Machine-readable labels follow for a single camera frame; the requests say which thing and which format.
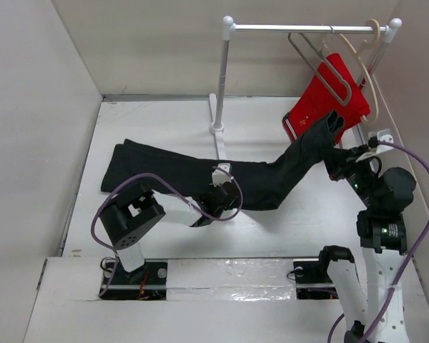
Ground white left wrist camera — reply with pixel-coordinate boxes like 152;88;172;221
212;163;232;187

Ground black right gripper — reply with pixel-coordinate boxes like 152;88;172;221
319;143;380;209

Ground black trousers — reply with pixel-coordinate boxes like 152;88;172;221
100;111;345;211

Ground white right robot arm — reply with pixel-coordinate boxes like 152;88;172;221
316;146;416;342

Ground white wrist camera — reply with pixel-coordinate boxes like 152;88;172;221
212;163;232;187
355;129;394;162

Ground grey trouser hanger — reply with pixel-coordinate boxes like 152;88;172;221
287;31;353;106

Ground white metal clothes rack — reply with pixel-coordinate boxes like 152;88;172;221
209;16;403;159

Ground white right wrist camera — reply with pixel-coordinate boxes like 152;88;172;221
355;129;394;162

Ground beige wooden hanger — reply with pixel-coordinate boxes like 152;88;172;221
319;19;380;126

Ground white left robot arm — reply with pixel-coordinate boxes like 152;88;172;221
99;182;243;284

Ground red shorts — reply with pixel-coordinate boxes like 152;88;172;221
282;53;370;143

